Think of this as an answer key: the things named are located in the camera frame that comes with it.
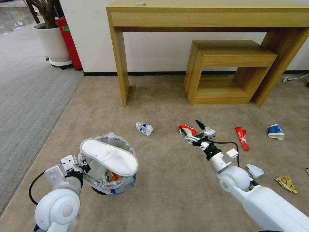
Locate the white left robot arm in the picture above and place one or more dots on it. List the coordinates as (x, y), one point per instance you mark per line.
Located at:
(56, 207)

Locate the red cabinet with green label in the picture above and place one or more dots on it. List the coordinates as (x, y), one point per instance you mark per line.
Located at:
(70, 46)

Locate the white power strip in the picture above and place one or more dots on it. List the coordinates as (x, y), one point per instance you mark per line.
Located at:
(285, 79)

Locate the long red snack wrapper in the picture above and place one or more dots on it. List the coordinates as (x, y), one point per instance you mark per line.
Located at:
(242, 139)

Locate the trash bin with plastic liner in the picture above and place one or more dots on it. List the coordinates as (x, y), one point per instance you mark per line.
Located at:
(120, 185)

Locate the wooden desk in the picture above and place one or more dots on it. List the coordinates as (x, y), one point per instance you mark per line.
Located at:
(193, 18)

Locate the red white wrapper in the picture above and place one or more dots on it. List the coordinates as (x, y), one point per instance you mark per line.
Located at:
(190, 130)

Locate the orange drink can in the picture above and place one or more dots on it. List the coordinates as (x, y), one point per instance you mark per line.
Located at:
(113, 177)

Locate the crushed blue paper cup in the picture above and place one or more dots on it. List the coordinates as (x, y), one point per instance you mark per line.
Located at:
(275, 131)

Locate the wheeled pot base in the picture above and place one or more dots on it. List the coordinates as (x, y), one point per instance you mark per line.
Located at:
(60, 64)

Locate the white slipper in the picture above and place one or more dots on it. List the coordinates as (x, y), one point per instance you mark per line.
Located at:
(108, 154)

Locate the crumpled white blue plastic wrapper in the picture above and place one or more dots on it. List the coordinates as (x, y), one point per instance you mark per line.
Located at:
(144, 128)

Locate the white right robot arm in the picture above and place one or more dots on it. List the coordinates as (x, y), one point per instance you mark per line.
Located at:
(260, 203)

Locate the white plant pot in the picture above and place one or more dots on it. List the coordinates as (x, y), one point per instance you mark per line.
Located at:
(53, 43)

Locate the wooden stool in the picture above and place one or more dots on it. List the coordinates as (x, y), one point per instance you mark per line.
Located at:
(217, 58)

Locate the yellow snack wrapper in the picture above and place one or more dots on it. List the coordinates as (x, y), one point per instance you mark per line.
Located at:
(287, 183)

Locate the small pale object on desk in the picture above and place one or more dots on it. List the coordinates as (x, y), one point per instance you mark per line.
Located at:
(140, 3)

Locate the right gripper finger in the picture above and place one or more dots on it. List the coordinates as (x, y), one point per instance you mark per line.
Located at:
(207, 132)
(192, 139)

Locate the pale blue paper scrap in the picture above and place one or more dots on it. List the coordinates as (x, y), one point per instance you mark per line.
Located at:
(255, 171)

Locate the plant trunk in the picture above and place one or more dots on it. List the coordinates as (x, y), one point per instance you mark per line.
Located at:
(47, 12)

